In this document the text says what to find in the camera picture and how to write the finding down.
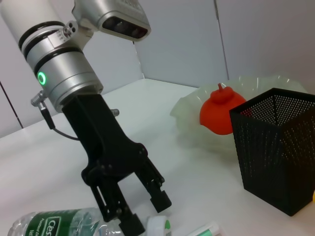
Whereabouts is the clear green-label water bottle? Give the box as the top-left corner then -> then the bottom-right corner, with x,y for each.
7,207 -> 172,236

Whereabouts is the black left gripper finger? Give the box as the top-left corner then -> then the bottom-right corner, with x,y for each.
132,156 -> 172,214
90,180 -> 146,236

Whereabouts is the green wavy glass fruit bowl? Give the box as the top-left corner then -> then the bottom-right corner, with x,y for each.
169,75 -> 310,155

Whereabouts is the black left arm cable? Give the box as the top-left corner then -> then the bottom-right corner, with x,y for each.
30,89 -> 80,142

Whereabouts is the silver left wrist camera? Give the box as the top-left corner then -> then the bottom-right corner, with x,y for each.
72,0 -> 152,42

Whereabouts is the orange fruit with stem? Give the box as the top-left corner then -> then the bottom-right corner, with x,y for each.
199,83 -> 248,136

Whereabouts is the green toothbrush case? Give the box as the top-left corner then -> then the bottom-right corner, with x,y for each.
189,220 -> 222,236

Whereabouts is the black mesh pen holder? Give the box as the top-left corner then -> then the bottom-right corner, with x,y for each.
229,87 -> 315,217

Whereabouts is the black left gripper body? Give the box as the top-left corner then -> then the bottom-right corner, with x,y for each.
61,92 -> 149,189

